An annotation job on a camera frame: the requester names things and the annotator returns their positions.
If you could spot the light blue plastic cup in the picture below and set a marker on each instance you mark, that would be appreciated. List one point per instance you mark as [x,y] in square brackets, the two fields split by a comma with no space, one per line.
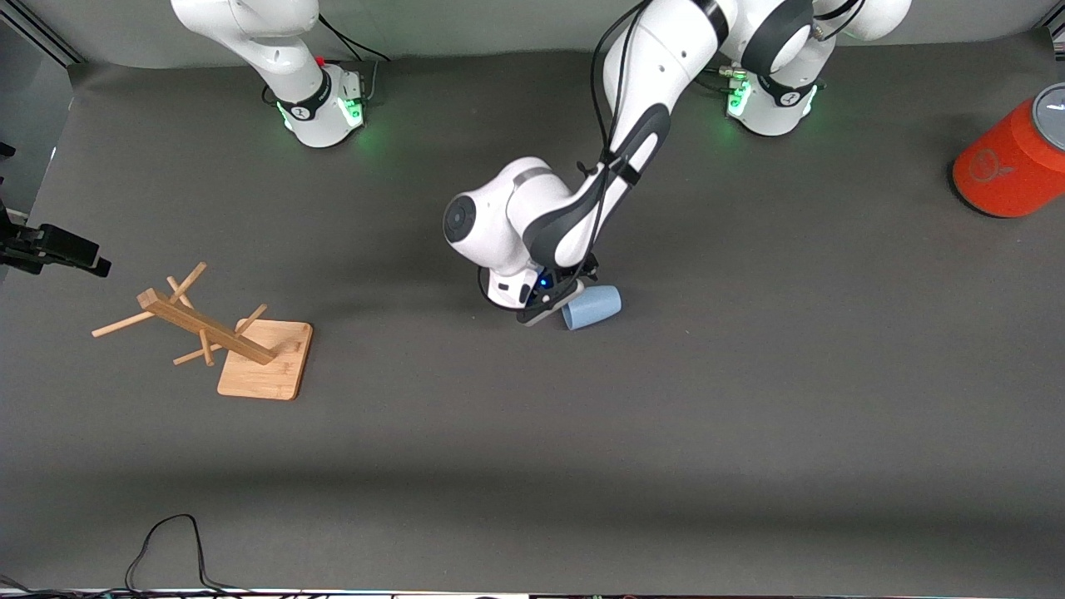
[592,308]

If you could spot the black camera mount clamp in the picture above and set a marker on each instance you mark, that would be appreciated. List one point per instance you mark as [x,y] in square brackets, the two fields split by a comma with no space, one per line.
[50,245]

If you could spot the wooden mug tree rack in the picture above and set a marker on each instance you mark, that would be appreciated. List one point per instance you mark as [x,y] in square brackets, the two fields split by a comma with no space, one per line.
[262,366]

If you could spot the aluminium frame rail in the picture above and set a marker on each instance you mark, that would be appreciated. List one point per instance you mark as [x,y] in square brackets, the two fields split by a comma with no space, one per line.
[37,32]

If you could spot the orange cylindrical can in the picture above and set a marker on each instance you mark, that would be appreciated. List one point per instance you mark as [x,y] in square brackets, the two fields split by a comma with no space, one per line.
[1011,162]

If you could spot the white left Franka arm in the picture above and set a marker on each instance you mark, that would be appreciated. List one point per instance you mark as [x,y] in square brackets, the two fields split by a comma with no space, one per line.
[641,75]

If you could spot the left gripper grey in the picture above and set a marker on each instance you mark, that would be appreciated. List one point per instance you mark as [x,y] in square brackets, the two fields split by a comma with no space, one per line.
[585,272]

